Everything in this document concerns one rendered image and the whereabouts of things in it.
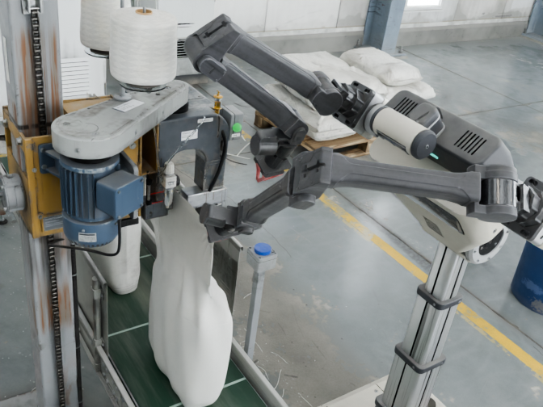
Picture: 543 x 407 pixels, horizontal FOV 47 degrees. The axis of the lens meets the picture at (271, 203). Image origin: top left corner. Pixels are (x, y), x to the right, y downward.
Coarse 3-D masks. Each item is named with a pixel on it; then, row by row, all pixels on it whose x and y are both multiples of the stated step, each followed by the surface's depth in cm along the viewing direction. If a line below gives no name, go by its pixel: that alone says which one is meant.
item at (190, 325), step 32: (160, 224) 216; (192, 224) 193; (160, 256) 212; (192, 256) 198; (160, 288) 210; (192, 288) 196; (160, 320) 214; (192, 320) 194; (224, 320) 195; (160, 352) 220; (192, 352) 198; (224, 352) 202; (192, 384) 204
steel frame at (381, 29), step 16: (384, 0) 726; (400, 0) 709; (368, 16) 740; (384, 16) 731; (400, 16) 721; (368, 32) 753; (384, 32) 721; (528, 32) 924; (384, 48) 732; (400, 48) 745
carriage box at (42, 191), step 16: (112, 96) 194; (64, 112) 183; (16, 128) 168; (32, 144) 164; (32, 160) 166; (32, 176) 168; (48, 176) 171; (32, 192) 170; (48, 192) 174; (32, 208) 173; (48, 208) 176; (32, 224) 175
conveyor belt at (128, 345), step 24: (144, 264) 279; (144, 288) 265; (120, 312) 251; (144, 312) 252; (120, 336) 239; (144, 336) 241; (120, 360) 228; (144, 360) 230; (144, 384) 220; (168, 384) 221; (240, 384) 225
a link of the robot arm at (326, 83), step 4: (320, 80) 165; (324, 80) 165; (328, 80) 166; (332, 80) 168; (336, 80) 169; (324, 84) 164; (328, 84) 164; (332, 84) 165; (336, 84) 167; (340, 84) 168; (324, 88) 163; (328, 88) 163; (332, 88) 163; (336, 88) 165; (340, 88) 166; (344, 88) 168; (340, 92) 165; (344, 92) 166; (344, 96) 167; (312, 104) 167
